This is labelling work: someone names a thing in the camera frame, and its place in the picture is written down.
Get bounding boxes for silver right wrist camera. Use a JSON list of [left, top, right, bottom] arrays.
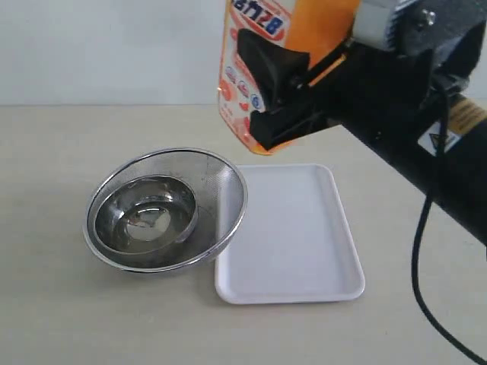
[[352, 0, 415, 52]]

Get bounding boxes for small stainless steel bowl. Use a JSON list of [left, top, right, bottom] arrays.
[[94, 175, 199, 258]]

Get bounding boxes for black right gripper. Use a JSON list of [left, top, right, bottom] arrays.
[[237, 18, 472, 150]]

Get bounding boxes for orange pump soap bottle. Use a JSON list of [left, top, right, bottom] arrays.
[[218, 1, 358, 155]]

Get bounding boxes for white foam tray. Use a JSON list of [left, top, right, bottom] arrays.
[[215, 163, 365, 305]]

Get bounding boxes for steel mesh colander bowl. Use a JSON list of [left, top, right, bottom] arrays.
[[83, 148, 248, 275]]

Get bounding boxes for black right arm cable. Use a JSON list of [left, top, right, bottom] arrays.
[[412, 81, 487, 365]]

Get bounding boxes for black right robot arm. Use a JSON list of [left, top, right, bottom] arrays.
[[237, 24, 486, 242]]

